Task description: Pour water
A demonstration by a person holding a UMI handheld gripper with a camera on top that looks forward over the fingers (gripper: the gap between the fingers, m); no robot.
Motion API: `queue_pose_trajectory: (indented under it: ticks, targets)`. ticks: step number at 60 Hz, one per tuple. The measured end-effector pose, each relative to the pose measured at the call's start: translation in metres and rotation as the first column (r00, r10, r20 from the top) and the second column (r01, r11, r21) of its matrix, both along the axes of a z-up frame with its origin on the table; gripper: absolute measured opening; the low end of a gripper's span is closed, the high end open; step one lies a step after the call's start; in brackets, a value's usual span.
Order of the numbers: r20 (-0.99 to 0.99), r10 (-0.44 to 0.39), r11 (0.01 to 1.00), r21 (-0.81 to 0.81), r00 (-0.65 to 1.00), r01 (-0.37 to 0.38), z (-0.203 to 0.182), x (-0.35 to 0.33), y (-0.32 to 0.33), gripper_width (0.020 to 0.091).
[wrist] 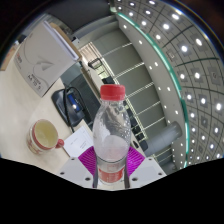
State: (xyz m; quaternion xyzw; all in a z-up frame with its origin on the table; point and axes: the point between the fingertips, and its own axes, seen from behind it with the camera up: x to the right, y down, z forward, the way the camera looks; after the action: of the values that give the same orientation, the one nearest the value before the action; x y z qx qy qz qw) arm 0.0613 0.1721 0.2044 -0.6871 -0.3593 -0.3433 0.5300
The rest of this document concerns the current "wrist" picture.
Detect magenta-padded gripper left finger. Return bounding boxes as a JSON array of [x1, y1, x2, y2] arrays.
[[57, 146, 100, 190]]

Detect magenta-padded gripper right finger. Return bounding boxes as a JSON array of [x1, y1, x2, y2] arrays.
[[124, 146, 168, 190]]

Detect clear red-capped water bottle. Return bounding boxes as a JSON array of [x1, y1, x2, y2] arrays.
[[92, 84, 131, 186]]

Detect row of black office chairs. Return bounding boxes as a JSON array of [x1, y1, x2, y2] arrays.
[[128, 109, 145, 151]]

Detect red and cream patterned mug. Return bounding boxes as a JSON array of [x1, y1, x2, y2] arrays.
[[26, 118, 65, 155]]

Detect black desk conference unit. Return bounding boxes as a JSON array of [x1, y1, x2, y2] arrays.
[[50, 86, 88, 128]]

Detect group of ceiling lights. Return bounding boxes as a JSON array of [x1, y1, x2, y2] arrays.
[[113, 0, 224, 161]]

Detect white printed cardboard box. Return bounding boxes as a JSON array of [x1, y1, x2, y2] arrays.
[[13, 20, 83, 98]]

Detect small brown cardboard box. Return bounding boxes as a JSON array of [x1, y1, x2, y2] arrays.
[[0, 43, 21, 72]]

